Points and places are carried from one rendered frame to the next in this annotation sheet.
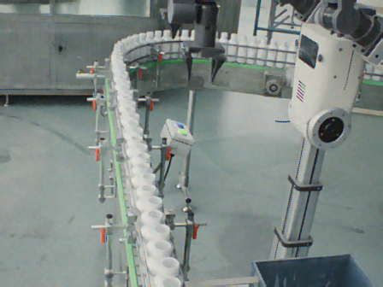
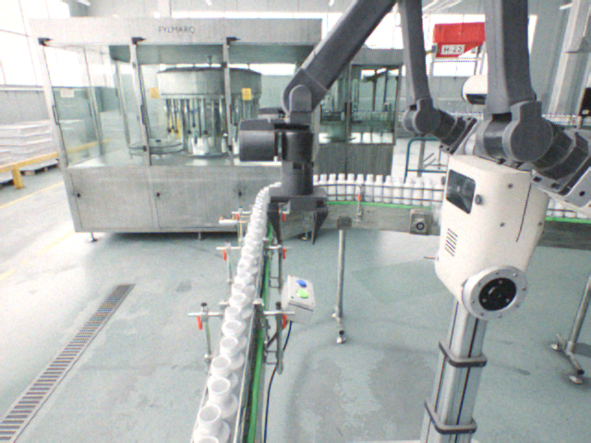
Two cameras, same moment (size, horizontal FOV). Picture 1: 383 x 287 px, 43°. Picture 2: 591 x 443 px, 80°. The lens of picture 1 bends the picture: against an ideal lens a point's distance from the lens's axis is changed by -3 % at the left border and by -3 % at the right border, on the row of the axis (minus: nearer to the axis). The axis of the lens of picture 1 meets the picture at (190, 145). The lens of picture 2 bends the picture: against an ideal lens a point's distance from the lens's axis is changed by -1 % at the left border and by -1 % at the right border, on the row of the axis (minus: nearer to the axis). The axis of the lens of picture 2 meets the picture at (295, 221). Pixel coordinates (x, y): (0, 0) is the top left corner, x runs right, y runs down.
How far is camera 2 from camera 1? 0.70 m
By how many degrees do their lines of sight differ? 12
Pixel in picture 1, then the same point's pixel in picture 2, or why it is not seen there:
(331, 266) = not seen: outside the picture
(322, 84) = (483, 234)
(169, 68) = not seen: hidden behind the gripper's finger
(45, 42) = (227, 188)
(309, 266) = not seen: outside the picture
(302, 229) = (461, 412)
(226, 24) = (381, 168)
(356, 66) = (535, 208)
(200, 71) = (348, 211)
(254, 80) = (401, 219)
